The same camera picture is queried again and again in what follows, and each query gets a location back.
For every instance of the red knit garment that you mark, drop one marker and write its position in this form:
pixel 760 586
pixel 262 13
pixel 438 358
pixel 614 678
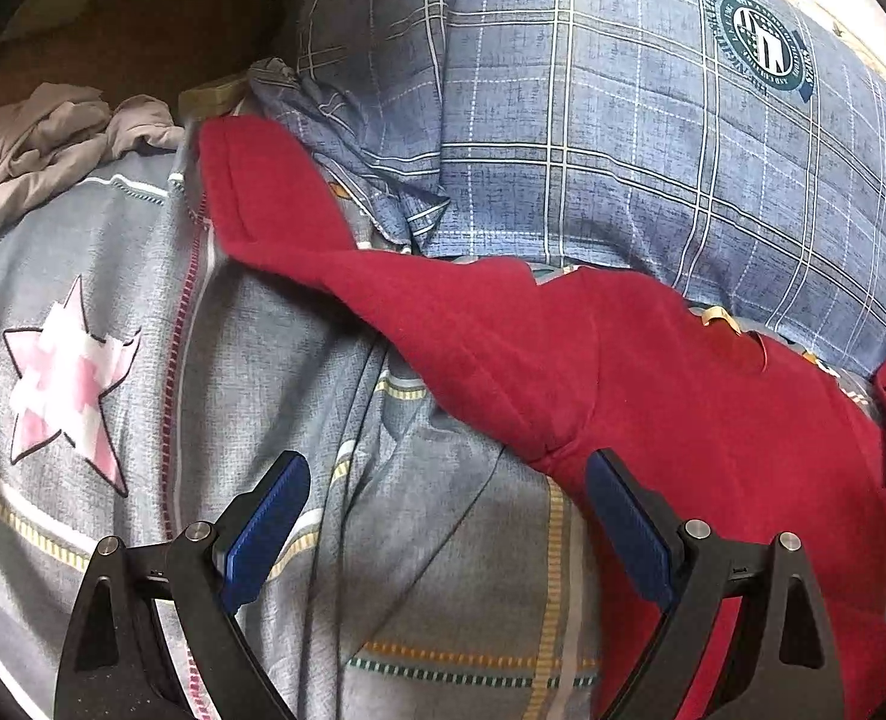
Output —
pixel 730 427

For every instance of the blue plaid pillow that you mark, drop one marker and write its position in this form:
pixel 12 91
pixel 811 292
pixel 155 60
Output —
pixel 733 149

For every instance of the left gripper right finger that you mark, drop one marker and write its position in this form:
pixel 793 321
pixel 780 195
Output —
pixel 781 660

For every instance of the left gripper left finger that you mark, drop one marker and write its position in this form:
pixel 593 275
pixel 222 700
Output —
pixel 115 662

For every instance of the grey crumpled cloth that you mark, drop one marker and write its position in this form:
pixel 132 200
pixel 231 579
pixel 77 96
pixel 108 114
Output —
pixel 59 134

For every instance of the grey patterned bed sheet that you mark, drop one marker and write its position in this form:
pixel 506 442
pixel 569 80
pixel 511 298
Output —
pixel 147 379

